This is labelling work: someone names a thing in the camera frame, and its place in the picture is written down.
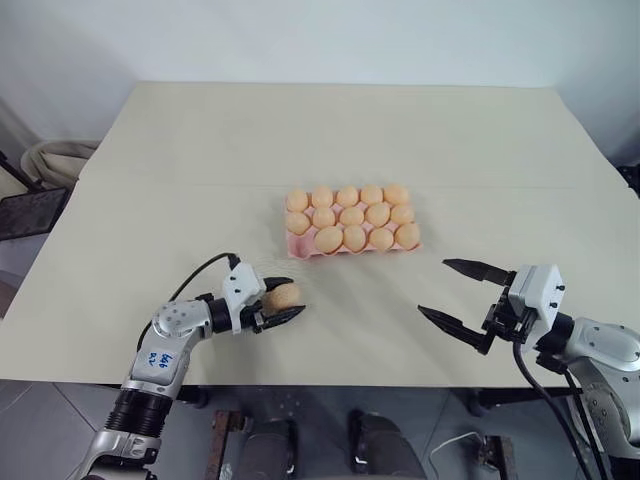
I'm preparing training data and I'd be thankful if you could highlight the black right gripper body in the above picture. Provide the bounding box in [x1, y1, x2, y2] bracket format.
[482, 270, 539, 345]

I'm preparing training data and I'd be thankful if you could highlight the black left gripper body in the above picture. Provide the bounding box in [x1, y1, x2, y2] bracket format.
[239, 294, 268, 335]

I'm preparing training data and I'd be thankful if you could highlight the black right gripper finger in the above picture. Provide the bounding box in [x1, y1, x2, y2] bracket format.
[417, 304, 494, 356]
[442, 258, 517, 288]

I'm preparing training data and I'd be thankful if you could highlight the beige speckled egg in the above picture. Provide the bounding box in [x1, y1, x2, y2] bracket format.
[263, 283, 302, 315]

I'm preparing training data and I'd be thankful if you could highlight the pink egg tray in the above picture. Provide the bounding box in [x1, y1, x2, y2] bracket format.
[284, 191, 424, 261]

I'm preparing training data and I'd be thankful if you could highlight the rusty brown metal bar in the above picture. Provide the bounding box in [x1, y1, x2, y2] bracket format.
[480, 434, 517, 480]
[208, 409, 247, 480]

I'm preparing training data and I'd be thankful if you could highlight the dark rounded shape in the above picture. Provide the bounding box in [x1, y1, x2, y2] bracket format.
[348, 408, 427, 480]
[243, 417, 302, 480]

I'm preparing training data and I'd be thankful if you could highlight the dark flat panel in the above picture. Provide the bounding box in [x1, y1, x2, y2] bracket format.
[0, 187, 69, 245]

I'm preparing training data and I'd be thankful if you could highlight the beige fabric chair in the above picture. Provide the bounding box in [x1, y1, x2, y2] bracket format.
[19, 140, 101, 192]

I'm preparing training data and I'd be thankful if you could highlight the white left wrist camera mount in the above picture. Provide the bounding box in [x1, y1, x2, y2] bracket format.
[221, 263, 267, 334]

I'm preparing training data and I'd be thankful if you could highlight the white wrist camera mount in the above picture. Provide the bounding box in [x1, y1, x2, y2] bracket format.
[507, 263, 567, 327]
[221, 263, 267, 334]

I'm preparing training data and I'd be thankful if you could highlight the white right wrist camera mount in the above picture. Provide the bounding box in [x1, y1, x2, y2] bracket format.
[507, 263, 567, 327]

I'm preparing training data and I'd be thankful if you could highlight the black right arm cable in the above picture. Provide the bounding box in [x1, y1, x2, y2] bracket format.
[512, 343, 601, 480]
[562, 367, 600, 454]

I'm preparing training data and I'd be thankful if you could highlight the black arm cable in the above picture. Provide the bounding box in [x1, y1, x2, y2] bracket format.
[137, 253, 242, 354]
[562, 367, 600, 454]
[512, 343, 601, 480]

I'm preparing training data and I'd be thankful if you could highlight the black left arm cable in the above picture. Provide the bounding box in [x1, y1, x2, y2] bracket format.
[137, 253, 242, 354]

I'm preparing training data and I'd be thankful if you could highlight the thin white cable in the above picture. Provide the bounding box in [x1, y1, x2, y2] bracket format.
[431, 431, 482, 462]

